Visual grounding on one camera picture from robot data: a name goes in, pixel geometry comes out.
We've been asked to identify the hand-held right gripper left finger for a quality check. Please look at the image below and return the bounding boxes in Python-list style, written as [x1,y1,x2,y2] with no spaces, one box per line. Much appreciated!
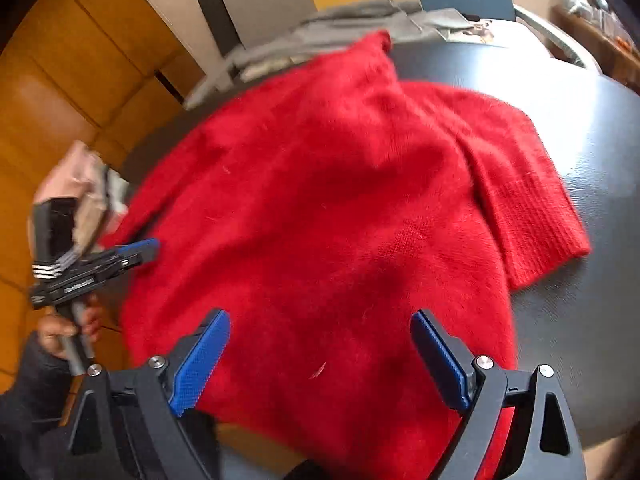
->
[60,308,233,480]

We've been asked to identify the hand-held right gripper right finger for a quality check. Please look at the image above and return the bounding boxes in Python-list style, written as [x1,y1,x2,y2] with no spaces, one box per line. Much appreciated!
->
[410,308,587,480]

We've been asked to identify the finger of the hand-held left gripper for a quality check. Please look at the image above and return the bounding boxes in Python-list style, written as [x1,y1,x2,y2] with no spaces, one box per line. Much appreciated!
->
[100,239,161,267]

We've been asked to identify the red knitted sweater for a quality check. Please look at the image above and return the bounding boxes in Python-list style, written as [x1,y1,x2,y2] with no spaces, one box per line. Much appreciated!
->
[100,30,593,480]

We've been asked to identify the person's left hand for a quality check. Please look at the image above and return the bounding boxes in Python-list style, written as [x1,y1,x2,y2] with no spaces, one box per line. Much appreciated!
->
[36,295,106,361]

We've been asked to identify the beige folded garment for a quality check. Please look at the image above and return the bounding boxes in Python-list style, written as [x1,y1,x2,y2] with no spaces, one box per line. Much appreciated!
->
[72,195,113,256]

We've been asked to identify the pink folded garment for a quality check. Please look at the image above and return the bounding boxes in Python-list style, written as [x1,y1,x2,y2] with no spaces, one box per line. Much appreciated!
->
[35,140,108,206]

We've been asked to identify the grey striped folded garment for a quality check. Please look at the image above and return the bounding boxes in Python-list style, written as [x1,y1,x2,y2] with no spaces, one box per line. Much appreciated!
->
[102,165,133,231]

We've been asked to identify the black chair support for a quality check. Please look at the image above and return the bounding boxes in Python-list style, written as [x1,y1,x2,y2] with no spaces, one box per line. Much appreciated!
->
[192,0,246,58]

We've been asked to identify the grey yellow blue panel chair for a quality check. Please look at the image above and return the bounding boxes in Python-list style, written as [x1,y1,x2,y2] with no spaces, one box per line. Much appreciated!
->
[222,0,516,56]

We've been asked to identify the printed picture magazine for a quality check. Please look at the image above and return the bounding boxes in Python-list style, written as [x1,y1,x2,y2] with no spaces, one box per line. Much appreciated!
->
[440,17,511,48]

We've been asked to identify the silver metal chair armrest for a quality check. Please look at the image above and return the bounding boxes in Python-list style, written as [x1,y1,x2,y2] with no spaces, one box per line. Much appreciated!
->
[515,4,601,71]

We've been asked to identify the cluttered wooden shelf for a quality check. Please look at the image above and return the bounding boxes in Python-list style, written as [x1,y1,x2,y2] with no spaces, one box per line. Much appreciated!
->
[552,0,640,86]

